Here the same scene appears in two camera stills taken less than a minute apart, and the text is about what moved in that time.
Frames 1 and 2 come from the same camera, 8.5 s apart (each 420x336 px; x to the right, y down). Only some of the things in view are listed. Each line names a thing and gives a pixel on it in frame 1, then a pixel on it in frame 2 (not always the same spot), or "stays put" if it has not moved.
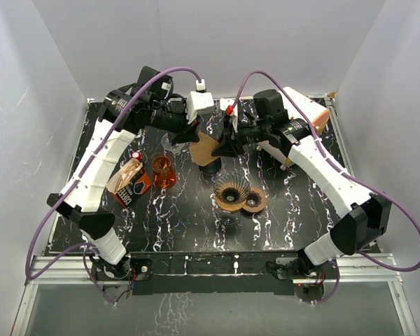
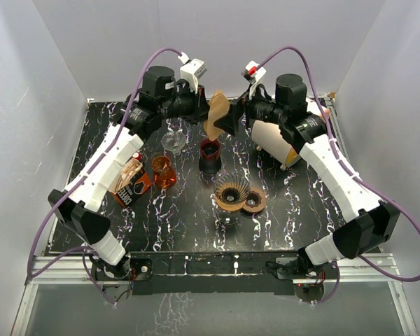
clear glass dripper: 231,187 stays put
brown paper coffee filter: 201,152 -> 218,106
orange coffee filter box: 128,181 stays put
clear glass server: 229,218 stays put
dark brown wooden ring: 256,200 stays put
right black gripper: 226,148 -> 229,122
